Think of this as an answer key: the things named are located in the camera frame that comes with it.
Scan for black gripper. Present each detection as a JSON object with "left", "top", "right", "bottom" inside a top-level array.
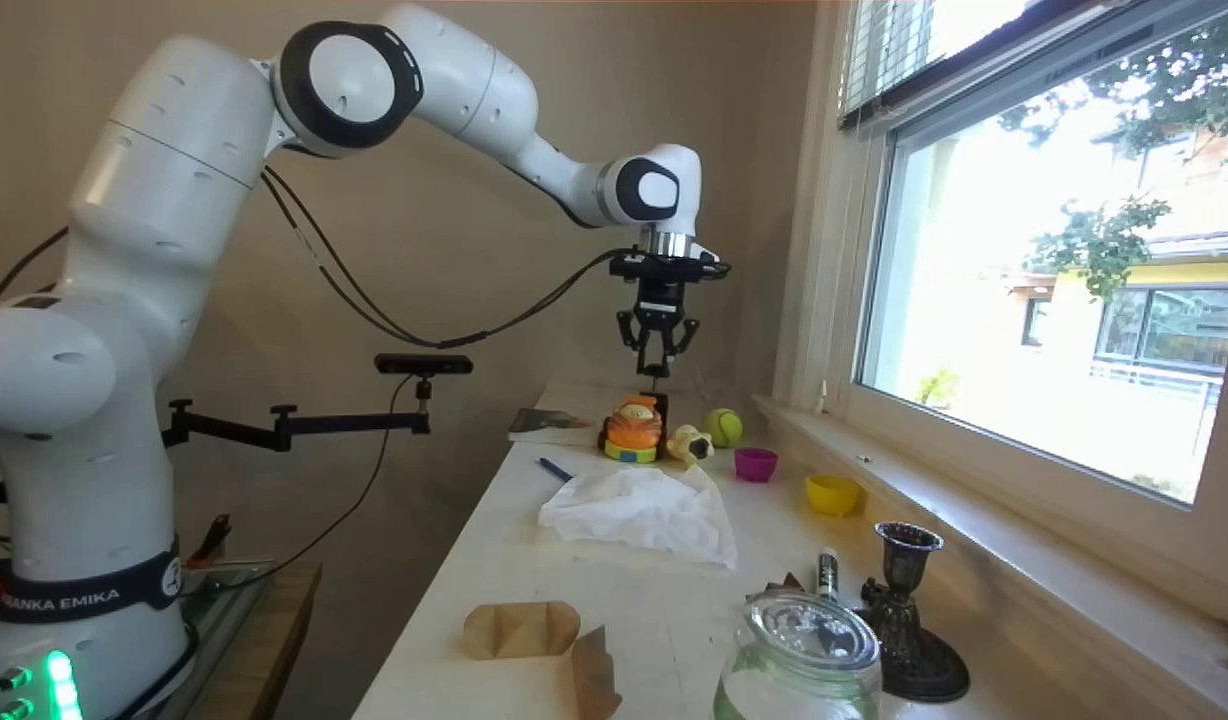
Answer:
[{"left": 616, "top": 274, "right": 703, "bottom": 378}]

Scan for orange toy car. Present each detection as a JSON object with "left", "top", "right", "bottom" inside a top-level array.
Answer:
[{"left": 594, "top": 389, "right": 673, "bottom": 469}]

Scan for green tennis ball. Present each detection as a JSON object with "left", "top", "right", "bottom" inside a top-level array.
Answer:
[{"left": 703, "top": 405, "right": 749, "bottom": 453}]

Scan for cream rabbit toy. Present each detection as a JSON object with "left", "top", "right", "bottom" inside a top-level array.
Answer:
[{"left": 663, "top": 420, "right": 715, "bottom": 469}]

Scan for pink plastic cup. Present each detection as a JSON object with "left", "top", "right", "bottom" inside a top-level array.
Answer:
[{"left": 731, "top": 443, "right": 778, "bottom": 486}]

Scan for crumpled clear plastic bag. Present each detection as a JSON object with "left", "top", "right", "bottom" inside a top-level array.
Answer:
[{"left": 534, "top": 465, "right": 745, "bottom": 572}]

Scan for yellow plastic cup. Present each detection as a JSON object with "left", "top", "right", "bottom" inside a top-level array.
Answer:
[{"left": 801, "top": 470, "right": 868, "bottom": 521}]

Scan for glass jar with lid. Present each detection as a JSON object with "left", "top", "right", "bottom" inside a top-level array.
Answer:
[{"left": 711, "top": 548, "right": 887, "bottom": 720}]

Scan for white window blinds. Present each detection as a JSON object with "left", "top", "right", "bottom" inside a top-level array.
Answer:
[{"left": 835, "top": 0, "right": 1047, "bottom": 132}]

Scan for black candlestick holder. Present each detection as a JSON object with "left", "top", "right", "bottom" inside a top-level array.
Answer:
[{"left": 854, "top": 516, "right": 976, "bottom": 706}]

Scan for wooden side table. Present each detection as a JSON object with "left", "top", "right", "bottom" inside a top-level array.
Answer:
[{"left": 128, "top": 556, "right": 323, "bottom": 720}]

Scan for black bar camera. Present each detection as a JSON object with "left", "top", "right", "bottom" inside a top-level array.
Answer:
[{"left": 372, "top": 349, "right": 480, "bottom": 378}]

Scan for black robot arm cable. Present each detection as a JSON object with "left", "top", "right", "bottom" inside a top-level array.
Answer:
[{"left": 254, "top": 158, "right": 631, "bottom": 355}]

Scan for thin black camera cable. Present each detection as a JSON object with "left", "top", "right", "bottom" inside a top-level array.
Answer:
[{"left": 229, "top": 374, "right": 419, "bottom": 591}]

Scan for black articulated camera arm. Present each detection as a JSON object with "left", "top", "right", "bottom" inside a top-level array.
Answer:
[{"left": 161, "top": 393, "right": 436, "bottom": 454}]

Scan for window with white frame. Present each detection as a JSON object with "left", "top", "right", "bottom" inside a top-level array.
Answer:
[{"left": 768, "top": 0, "right": 1228, "bottom": 720}]

